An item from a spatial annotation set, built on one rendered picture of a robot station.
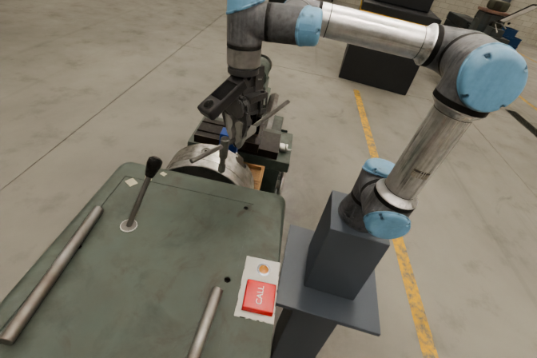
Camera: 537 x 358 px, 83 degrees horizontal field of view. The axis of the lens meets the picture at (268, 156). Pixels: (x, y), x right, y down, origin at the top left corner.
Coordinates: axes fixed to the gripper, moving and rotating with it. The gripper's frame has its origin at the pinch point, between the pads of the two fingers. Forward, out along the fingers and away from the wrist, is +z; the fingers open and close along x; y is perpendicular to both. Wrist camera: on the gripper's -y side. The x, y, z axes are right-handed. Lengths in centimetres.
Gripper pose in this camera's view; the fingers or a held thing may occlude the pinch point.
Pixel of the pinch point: (235, 144)
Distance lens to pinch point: 78.6
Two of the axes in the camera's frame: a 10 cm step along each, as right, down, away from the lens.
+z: -0.8, 8.2, 5.7
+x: -7.2, -4.4, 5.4
